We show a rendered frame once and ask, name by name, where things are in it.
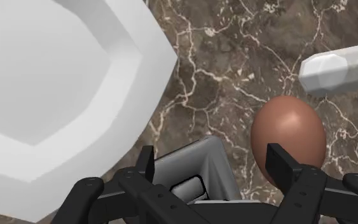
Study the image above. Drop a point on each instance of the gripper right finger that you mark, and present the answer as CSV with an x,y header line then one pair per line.
x,y
302,186

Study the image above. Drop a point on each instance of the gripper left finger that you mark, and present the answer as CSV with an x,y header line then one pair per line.
x,y
141,192

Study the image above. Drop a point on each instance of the brown egg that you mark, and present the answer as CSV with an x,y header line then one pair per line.
x,y
290,130

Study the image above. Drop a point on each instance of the white faceted cylinder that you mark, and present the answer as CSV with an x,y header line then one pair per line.
x,y
336,69

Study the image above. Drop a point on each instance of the white bowl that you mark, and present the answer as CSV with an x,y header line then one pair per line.
x,y
57,93

